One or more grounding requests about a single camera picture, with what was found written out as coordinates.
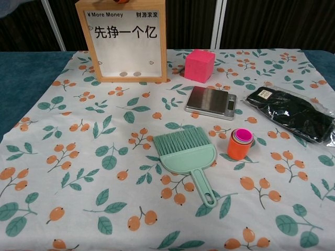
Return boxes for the black gloves in plastic bag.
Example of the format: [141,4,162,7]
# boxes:
[242,82,335,149]

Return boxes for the floral printed tablecloth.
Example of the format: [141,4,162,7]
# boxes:
[0,48,335,251]

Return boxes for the orange nested cup stack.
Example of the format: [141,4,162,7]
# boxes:
[227,128,254,161]

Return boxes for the white partition frame post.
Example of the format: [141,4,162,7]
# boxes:
[210,0,228,50]
[41,0,66,52]

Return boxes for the silver digital kitchen scale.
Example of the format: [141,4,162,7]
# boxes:
[184,86,238,121]

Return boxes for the wooden money box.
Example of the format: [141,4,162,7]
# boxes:
[75,0,168,83]

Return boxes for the pink foam cube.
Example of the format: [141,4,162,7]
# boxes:
[184,49,216,81]

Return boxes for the mint green hand brush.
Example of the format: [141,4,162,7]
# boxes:
[152,126,218,209]

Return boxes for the teal table cover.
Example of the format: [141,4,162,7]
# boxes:
[0,49,335,141]

